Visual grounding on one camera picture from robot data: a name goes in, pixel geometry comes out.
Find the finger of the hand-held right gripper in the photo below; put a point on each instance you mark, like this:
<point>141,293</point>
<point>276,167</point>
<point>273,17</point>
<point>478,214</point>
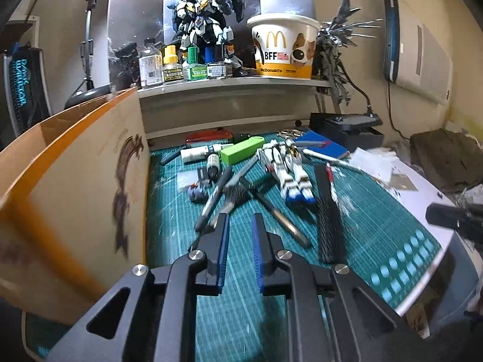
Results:
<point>452,217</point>

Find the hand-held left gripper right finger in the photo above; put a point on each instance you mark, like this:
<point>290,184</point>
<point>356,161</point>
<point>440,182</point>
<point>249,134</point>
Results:
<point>258,256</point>

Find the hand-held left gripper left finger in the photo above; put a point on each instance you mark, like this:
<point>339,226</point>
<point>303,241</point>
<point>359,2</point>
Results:
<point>220,250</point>

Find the grey black marker pen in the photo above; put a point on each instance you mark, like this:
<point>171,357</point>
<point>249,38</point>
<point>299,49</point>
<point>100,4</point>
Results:
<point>213,200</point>

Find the black bristle brush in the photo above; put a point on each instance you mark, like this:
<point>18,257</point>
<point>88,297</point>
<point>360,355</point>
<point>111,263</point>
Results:
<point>236,192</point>

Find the printed cardboard box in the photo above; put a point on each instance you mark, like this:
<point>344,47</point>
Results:
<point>75,196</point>

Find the dark metal-tipped pen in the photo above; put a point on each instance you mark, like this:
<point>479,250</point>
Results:
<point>279,215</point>

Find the olive cloth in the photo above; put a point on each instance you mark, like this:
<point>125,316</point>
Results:
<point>445,158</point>

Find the small blue-grey model part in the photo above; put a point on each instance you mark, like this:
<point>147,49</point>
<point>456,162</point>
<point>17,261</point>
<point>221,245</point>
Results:
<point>197,193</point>

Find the small clear plastic box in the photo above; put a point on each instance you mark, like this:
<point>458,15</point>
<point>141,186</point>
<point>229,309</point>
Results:
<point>190,179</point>

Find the small black dropper bottle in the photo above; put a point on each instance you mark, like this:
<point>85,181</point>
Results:
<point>213,166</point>

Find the green cutting mat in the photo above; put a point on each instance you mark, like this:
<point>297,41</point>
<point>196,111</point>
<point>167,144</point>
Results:
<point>358,218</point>

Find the white paper sheets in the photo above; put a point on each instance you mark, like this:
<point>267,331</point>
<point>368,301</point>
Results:
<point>371,164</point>

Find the white tube bottle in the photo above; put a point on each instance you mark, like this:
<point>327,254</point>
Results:
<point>196,154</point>

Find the lime green case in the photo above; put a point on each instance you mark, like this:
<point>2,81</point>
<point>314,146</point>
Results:
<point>243,151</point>

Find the red tool case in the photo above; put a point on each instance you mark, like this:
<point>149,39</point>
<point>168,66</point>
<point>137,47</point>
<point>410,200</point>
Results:
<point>207,137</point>

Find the white pen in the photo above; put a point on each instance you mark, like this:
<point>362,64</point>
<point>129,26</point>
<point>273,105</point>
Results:
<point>324,157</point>

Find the blue notebook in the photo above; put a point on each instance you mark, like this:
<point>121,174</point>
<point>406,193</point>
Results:
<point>320,145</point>

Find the black case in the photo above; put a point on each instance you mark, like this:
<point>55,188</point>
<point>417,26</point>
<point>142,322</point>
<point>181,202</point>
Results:
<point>347,128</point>

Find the white desk shelf riser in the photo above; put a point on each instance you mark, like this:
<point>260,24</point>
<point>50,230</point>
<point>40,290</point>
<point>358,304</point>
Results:
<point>234,101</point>

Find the small square glass jar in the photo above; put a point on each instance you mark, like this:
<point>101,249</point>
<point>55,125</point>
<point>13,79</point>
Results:
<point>219,71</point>

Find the green cap bottle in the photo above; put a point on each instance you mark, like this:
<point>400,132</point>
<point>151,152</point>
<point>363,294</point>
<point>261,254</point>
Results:
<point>195,69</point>

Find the yellow cap bottle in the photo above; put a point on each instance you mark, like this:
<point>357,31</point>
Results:
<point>172,69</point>

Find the clear bottle white label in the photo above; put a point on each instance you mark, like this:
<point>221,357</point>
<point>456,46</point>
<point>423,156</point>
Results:
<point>151,71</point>

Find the silver winged model figure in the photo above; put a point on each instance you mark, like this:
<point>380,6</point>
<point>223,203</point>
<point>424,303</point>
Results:
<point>336,64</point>

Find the black desk lamp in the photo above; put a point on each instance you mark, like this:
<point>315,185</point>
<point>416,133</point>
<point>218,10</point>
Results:
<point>88,98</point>

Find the dog print paper bucket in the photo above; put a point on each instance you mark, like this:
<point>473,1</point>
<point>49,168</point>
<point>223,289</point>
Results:
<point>283,49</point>

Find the dark robot model figure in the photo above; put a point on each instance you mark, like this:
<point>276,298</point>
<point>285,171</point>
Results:
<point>126,60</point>

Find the blue white robot model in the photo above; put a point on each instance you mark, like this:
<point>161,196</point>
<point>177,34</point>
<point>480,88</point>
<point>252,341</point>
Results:
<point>203,26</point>

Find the white wall-mounted appliance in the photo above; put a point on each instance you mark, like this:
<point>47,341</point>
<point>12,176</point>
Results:
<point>419,56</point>

